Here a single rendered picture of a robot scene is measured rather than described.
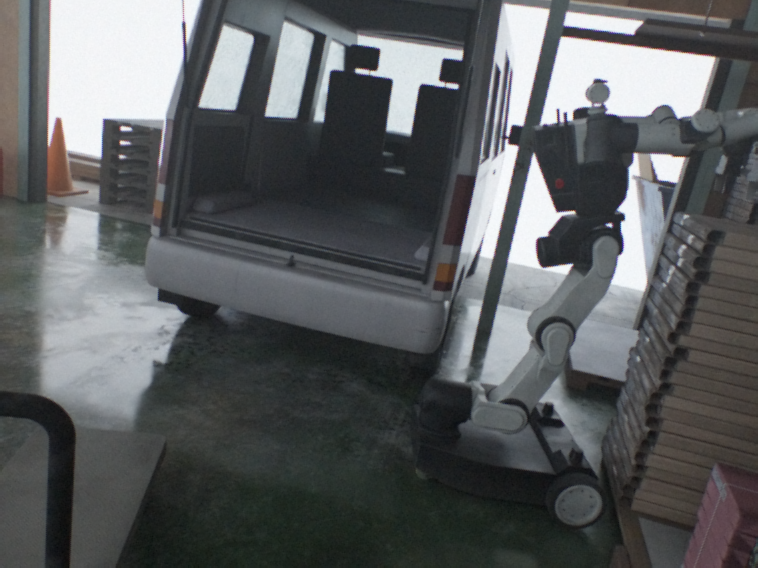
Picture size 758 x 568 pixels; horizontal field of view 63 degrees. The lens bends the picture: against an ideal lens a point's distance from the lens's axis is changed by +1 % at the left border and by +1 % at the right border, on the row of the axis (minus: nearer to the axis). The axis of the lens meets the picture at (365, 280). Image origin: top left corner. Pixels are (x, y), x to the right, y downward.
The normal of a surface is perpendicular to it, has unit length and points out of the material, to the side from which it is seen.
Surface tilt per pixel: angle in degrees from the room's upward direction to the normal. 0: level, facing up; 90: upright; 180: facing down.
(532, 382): 90
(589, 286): 112
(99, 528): 0
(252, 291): 89
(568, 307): 90
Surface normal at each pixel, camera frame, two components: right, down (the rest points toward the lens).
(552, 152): -0.21, 0.30
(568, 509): 0.00, 0.28
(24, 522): 0.16, -0.95
